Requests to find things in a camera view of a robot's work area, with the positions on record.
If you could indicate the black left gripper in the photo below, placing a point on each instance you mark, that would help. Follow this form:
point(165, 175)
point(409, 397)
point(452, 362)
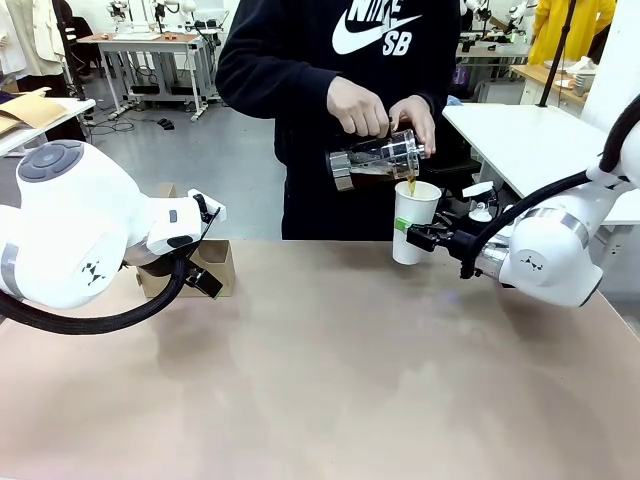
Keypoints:
point(155, 269)

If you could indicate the white bowl stack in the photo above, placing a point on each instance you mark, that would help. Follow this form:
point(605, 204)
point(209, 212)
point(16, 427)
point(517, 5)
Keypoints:
point(582, 75)

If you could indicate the grey background workbench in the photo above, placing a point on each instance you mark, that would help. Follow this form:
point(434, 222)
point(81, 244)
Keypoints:
point(150, 50)

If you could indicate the tall white paper cup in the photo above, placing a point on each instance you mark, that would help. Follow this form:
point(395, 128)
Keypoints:
point(417, 205)

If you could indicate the white table with cardboard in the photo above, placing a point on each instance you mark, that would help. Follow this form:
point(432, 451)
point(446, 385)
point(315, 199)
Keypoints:
point(45, 120)

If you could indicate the wooden background table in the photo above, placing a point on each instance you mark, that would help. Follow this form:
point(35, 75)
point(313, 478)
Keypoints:
point(545, 80)

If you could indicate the bystander with black trousers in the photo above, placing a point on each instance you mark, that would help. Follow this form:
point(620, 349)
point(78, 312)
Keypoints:
point(35, 45)

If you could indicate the person in yellow coat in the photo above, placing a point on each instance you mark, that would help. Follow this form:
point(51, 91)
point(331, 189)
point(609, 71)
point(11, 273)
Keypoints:
point(580, 25)

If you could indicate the person's left hand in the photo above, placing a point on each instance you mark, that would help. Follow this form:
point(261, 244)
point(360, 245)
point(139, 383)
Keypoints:
point(417, 117)

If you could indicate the brown cardboard sheets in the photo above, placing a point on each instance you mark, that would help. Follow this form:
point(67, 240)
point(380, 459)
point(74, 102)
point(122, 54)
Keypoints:
point(30, 112)

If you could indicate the black stand pole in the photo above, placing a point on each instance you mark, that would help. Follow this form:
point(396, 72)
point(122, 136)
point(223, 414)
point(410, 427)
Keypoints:
point(557, 55)

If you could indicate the person's right forearm black sleeve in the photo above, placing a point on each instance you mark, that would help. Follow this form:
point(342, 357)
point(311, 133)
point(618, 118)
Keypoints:
point(280, 95)

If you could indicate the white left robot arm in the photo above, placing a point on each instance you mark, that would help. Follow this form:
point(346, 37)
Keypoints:
point(60, 225)

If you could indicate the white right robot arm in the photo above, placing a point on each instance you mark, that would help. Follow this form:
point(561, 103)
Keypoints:
point(550, 260)

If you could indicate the glass coffee pitcher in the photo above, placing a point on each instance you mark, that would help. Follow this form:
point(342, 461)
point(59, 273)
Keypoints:
point(375, 160)

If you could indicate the person's left forearm black sleeve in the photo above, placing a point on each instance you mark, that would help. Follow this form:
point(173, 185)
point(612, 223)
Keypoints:
point(446, 85)

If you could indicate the person's right hand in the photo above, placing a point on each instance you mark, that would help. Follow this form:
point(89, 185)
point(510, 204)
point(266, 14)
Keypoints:
point(357, 107)

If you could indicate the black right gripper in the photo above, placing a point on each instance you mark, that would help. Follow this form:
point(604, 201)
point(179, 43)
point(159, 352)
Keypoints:
point(465, 247)

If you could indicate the white side table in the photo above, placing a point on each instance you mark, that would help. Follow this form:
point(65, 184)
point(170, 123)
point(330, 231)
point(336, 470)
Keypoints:
point(530, 140)

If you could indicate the small black floor object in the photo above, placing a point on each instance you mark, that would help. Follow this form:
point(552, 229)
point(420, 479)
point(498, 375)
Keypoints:
point(166, 125)

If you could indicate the brown cardboard cup carrier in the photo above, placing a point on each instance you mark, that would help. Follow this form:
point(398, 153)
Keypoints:
point(220, 265)

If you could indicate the purple background object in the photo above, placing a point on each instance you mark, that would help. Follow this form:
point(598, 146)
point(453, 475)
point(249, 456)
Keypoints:
point(460, 76)

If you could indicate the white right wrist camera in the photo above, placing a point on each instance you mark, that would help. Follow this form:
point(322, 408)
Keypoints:
point(480, 200)

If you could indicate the person in black hoodie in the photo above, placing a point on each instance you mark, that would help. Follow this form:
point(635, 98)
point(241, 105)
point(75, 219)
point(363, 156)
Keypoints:
point(300, 75)

